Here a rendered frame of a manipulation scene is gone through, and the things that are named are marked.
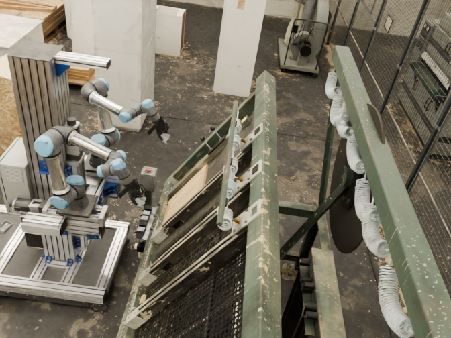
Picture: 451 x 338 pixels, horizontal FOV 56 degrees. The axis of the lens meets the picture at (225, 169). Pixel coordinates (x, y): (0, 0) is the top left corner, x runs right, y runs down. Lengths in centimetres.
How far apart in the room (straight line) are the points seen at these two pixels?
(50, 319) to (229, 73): 444
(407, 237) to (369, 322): 266
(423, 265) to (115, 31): 437
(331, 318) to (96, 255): 258
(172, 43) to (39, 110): 525
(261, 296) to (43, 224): 199
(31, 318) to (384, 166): 298
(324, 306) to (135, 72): 411
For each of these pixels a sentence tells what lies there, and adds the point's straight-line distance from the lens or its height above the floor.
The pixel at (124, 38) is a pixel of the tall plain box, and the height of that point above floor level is 126.
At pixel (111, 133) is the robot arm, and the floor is 127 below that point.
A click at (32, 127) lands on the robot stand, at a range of 309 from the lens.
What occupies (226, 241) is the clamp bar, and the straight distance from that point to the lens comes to 205.
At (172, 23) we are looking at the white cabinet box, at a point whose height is 59.
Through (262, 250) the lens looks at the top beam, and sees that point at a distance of 168.
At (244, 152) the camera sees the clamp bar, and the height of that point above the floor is 177.
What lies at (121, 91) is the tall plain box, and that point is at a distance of 551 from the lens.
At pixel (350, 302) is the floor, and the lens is 425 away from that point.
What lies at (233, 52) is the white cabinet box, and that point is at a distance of 665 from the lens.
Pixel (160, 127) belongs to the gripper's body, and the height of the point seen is 149.
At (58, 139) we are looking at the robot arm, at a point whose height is 165.
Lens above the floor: 317
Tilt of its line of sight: 37 degrees down
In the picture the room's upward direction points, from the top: 9 degrees clockwise
